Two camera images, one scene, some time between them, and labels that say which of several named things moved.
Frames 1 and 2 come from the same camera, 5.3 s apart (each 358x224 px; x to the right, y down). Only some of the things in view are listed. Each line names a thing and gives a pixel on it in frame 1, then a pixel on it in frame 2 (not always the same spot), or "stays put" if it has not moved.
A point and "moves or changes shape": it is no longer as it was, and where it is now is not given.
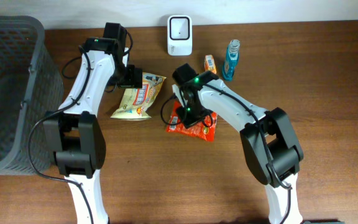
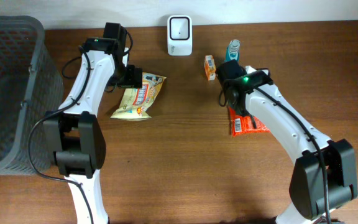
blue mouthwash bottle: (230, 60) stays put
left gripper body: (132, 78) stays put
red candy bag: (205, 130) moves or changes shape
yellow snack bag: (135, 100) stays put
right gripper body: (192, 116) → (229, 71)
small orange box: (209, 64) stays put
